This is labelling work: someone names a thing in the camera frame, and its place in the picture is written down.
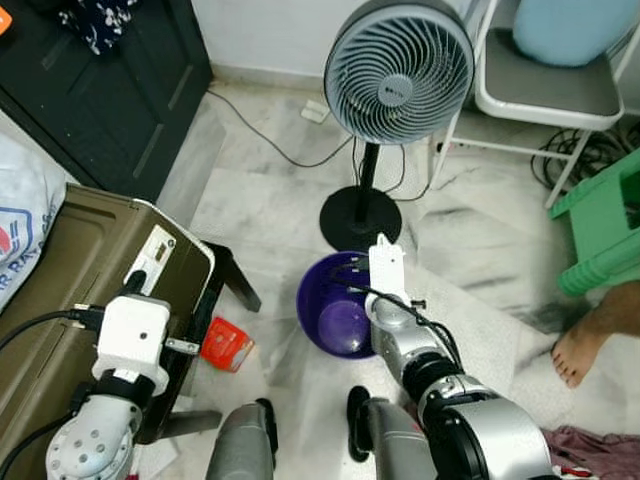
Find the black low table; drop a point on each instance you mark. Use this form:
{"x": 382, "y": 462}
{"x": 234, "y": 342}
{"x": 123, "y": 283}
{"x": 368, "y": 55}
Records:
{"x": 225, "y": 275}

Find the white metal chair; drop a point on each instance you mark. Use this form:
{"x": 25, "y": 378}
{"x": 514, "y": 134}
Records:
{"x": 545, "y": 95}

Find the red packet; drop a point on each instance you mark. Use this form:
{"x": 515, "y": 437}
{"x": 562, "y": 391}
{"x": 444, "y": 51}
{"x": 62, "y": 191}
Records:
{"x": 225, "y": 345}

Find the black cabinet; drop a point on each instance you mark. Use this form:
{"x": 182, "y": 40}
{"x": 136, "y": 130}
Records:
{"x": 110, "y": 90}

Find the olive brown suitcase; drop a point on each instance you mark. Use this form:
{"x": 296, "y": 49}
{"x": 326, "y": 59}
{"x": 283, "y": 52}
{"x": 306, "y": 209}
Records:
{"x": 70, "y": 260}

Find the white plug adapter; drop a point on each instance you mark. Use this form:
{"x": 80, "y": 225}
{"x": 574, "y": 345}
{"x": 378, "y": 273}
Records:
{"x": 314, "y": 111}

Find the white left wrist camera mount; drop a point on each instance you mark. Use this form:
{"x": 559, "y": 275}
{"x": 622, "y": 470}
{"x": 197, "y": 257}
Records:
{"x": 130, "y": 335}

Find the pink cartoon mouse blanket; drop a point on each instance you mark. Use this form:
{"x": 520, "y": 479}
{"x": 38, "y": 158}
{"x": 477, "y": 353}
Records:
{"x": 600, "y": 455}

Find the small orange object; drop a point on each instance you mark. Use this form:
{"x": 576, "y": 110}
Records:
{"x": 5, "y": 20}

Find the white printed bag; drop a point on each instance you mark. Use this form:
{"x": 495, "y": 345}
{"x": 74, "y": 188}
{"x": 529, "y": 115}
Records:
{"x": 25, "y": 220}

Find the silver robot right leg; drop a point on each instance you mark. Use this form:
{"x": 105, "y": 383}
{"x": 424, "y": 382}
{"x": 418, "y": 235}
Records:
{"x": 395, "y": 450}

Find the silver robot leg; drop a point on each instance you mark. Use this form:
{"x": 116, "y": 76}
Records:
{"x": 395, "y": 450}
{"x": 235, "y": 450}

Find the purple plastic bucket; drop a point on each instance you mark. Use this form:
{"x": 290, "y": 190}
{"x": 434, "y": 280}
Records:
{"x": 335, "y": 320}

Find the green plastic stool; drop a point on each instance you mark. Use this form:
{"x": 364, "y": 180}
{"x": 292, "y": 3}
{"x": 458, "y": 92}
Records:
{"x": 600, "y": 215}

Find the light blue cushion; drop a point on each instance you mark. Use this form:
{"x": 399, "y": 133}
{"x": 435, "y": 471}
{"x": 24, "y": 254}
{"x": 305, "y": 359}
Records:
{"x": 560, "y": 30}

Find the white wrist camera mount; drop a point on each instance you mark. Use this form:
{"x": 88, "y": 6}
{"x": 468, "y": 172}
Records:
{"x": 130, "y": 335}
{"x": 388, "y": 270}

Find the person's bare leg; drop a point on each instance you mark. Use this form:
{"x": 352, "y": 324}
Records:
{"x": 585, "y": 350}

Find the silver robot left leg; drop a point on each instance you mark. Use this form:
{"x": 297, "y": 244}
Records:
{"x": 235, "y": 450}

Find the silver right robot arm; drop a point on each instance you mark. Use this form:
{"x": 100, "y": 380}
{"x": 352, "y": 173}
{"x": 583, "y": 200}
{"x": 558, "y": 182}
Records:
{"x": 480, "y": 430}

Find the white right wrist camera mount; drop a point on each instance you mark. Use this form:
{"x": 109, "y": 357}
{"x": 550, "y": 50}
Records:
{"x": 388, "y": 270}

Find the grey standing fan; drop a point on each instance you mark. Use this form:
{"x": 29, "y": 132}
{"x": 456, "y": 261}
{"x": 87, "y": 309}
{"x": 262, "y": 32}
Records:
{"x": 398, "y": 70}

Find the dark floral cloth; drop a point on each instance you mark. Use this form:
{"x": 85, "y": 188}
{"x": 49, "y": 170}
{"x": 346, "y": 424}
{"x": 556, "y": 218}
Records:
{"x": 100, "y": 20}

